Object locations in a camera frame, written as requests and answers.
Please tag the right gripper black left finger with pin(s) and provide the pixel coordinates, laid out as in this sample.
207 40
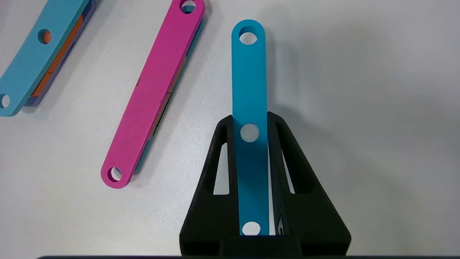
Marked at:
212 216

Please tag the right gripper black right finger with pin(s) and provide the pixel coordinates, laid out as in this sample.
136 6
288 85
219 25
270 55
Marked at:
309 223

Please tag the long pink bar with holes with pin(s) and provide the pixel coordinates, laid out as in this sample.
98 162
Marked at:
154 93

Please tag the short blue bar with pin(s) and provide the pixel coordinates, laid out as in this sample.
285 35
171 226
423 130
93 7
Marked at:
249 82

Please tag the long blue bar with holes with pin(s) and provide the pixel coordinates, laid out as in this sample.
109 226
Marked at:
36 61

